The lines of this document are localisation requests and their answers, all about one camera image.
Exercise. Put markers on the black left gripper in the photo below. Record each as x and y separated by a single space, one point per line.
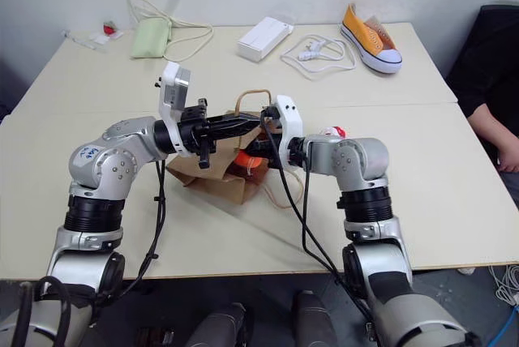
194 132

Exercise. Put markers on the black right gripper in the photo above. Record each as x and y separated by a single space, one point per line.
267 149

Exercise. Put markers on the orange plush toy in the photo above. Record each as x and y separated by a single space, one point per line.
246 159

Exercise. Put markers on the brown paper bag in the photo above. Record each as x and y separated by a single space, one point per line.
211 172

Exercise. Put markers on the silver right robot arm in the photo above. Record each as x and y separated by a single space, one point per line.
361 160

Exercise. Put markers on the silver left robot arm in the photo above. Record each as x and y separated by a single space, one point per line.
101 160

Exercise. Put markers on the red and white plush toy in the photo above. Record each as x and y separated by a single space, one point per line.
335 131

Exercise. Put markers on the bystander bare hand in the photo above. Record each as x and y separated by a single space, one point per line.
510 160

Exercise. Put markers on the white cardboard box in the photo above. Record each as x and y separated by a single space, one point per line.
263 39

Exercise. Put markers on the small red strawberry trinket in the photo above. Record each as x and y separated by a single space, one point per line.
109 28

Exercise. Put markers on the orange canvas sneaker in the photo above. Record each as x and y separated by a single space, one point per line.
371 45

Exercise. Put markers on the clear plastic packet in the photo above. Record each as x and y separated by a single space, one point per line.
95 39

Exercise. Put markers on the dark rounded grey shape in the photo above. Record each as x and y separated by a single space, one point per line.
314 318
219 326

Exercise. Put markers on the person in black shirt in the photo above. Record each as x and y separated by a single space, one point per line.
486 63

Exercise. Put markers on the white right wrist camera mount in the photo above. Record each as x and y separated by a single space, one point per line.
288 120

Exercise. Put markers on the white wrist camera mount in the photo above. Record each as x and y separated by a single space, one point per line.
172 91
288 120

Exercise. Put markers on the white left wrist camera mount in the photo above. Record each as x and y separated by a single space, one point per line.
172 91

